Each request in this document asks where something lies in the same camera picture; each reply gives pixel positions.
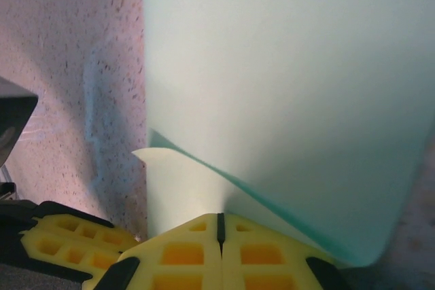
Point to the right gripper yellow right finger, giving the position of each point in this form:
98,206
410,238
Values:
265,259

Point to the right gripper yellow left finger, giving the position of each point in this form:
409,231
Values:
180,259

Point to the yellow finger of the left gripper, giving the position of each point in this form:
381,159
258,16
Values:
64,252
78,229

